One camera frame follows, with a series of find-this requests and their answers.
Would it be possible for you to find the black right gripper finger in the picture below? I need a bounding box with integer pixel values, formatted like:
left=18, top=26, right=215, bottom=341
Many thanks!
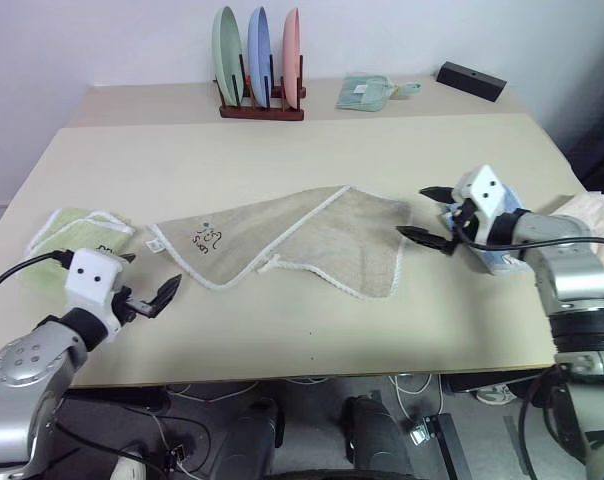
left=418, top=185, right=458, bottom=206
left=395, top=225, right=457, bottom=257

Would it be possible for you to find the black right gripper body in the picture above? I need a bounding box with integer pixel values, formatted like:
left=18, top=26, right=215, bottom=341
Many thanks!
left=444, top=198, right=485, bottom=252

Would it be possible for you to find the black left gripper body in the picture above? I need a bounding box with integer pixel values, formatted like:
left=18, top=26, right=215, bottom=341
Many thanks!
left=110, top=285, right=156, bottom=326

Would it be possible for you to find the blue white cloth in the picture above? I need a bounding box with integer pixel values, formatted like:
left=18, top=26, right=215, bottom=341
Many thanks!
left=438, top=185, right=534, bottom=277

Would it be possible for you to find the folded green towel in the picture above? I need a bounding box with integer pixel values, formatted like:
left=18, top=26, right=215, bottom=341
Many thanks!
left=23, top=206, right=136, bottom=290

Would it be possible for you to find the cream fluffy towel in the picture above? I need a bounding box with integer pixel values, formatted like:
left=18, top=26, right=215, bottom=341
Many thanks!
left=555, top=191, right=604, bottom=277

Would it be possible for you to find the beige towel with white trim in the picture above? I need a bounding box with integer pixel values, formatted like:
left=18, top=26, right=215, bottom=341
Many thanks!
left=147, top=184, right=415, bottom=303

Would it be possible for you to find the black rectangular box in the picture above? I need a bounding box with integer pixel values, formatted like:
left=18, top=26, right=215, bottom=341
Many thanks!
left=435, top=61, right=508, bottom=104

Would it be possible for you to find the folded teal cloth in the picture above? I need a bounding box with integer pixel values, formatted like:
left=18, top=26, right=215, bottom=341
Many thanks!
left=335, top=73, right=424, bottom=113

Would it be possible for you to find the plain white shoe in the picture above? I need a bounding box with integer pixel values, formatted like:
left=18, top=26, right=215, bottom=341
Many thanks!
left=108, top=451, right=149, bottom=480

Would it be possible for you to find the dark rounded shape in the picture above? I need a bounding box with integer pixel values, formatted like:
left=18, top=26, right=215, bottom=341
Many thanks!
left=340, top=391, right=419, bottom=480
left=215, top=396, right=286, bottom=480

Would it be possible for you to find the white shoe with dark stripes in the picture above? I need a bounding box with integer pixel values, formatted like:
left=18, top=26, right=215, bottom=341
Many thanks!
left=475, top=383, right=517, bottom=406

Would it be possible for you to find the dark red wooden plate rack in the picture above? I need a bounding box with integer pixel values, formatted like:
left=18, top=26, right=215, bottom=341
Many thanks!
left=212, top=53, right=307, bottom=122

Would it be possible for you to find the pink plate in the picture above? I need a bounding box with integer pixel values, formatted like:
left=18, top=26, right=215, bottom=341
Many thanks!
left=281, top=7, right=303, bottom=111

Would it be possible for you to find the black metal bar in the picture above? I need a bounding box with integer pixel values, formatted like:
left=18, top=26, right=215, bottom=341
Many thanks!
left=430, top=412, right=474, bottom=480

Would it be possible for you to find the green plate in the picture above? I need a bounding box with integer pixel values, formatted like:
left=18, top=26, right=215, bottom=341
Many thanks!
left=211, top=5, right=245, bottom=107

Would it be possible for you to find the blue plate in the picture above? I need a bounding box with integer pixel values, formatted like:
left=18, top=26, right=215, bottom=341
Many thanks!
left=246, top=6, right=274, bottom=108

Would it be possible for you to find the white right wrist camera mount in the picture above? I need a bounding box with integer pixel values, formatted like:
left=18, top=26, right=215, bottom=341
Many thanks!
left=451, top=164, right=514, bottom=247

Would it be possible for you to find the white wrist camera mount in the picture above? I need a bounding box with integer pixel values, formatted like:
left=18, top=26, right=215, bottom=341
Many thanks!
left=451, top=164, right=514, bottom=247
left=63, top=248, right=125, bottom=344

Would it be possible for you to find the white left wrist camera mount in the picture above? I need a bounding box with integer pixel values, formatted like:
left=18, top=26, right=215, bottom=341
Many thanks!
left=63, top=248, right=125, bottom=344

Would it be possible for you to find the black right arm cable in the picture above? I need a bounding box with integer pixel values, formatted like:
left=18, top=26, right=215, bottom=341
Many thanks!
left=455, top=209, right=604, bottom=251

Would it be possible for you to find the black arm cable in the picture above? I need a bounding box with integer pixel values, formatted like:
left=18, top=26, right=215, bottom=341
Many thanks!
left=455, top=209, right=604, bottom=251
left=0, top=251, right=74, bottom=307

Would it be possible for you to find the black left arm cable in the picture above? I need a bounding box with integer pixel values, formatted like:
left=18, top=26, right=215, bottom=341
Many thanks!
left=0, top=251, right=74, bottom=307

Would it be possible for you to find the white cable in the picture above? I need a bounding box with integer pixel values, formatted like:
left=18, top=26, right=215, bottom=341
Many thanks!
left=387, top=372, right=434, bottom=419

